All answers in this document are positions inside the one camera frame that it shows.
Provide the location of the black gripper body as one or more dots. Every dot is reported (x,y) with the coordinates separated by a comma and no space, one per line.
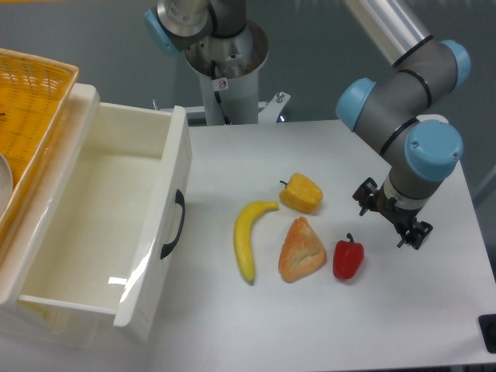
(398,209)

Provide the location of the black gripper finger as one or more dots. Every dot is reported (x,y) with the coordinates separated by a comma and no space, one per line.
(413,234)
(365,195)

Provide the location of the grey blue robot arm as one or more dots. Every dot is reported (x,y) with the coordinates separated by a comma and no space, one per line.
(421,154)

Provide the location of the red bell pepper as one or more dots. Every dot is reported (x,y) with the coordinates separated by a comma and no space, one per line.
(347,258)

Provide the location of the yellow bell pepper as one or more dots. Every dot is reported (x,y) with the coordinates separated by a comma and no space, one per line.
(301,193)

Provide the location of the orange bread piece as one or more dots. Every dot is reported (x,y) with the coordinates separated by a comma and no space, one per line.
(302,252)

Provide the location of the black table corner clamp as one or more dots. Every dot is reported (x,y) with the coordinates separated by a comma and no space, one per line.
(487,325)

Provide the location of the yellow banana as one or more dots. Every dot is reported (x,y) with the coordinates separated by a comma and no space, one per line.
(242,229)

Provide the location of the white open drawer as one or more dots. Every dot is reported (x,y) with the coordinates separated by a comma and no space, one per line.
(100,257)

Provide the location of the yellow wicker basket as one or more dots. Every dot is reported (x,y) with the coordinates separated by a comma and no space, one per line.
(33,93)

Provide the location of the white plate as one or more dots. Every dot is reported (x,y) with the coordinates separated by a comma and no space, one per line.
(7,186)

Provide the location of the white drawer cabinet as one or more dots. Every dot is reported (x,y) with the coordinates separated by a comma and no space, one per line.
(30,225)

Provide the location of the black drawer handle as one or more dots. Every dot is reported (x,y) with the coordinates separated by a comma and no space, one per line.
(176,226)

